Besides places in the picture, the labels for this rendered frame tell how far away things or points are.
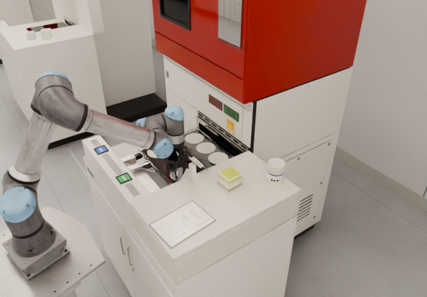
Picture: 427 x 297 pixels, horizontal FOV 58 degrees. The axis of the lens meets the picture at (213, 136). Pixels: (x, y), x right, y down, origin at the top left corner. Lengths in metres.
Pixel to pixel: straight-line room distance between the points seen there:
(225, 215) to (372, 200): 1.89
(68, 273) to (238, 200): 0.70
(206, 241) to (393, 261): 1.67
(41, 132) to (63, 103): 0.21
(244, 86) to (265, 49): 0.18
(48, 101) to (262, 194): 0.88
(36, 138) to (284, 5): 1.07
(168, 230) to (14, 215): 0.52
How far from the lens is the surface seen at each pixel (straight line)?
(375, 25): 3.05
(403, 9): 2.93
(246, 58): 1.60
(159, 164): 1.88
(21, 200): 1.50
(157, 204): 1.57
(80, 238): 1.71
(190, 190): 1.62
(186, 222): 1.48
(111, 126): 1.34
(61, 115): 1.29
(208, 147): 1.97
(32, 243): 1.58
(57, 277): 1.61
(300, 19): 1.75
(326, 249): 2.76
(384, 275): 2.75
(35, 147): 1.50
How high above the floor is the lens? 2.03
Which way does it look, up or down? 33 degrees down
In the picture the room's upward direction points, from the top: straight up
